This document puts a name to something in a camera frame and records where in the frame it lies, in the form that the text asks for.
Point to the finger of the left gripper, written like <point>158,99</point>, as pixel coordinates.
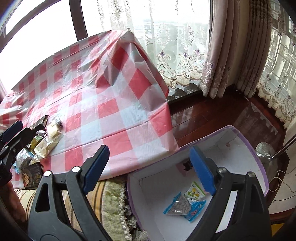
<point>10,150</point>
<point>11,132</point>

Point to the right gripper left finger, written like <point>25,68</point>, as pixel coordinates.
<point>48,218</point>

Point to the black cracker snack pack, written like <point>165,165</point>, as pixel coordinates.
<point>31,175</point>

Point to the green yellow snack packet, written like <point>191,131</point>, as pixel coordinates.
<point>194,192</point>

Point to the silver floor lamp base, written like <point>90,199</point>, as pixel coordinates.
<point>265,152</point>

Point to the white purple-rimmed storage box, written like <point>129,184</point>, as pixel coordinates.
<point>226,166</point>

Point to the striped beige sofa cushion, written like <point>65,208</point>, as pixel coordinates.
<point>110,204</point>

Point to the white lace sheer curtain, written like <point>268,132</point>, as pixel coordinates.
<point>174,34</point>

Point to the red white checkered tablecloth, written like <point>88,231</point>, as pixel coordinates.
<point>106,91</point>

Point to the pink cloth pouch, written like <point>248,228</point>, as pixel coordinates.
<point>184,167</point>

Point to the blue pattern snack bag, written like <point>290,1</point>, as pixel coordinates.
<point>196,209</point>

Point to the white nut snack packet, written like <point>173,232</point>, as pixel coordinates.
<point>54,128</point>

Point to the pink beige heavy curtain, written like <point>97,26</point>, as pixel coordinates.
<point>238,47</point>

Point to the olive yellow snack packet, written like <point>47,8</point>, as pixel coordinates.
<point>35,141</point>

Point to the dark window frame post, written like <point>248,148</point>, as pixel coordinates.
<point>78,19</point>

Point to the blue clear seed snack bag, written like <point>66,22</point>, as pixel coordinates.
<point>180,206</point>

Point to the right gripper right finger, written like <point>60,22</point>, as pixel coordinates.
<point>237,209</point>

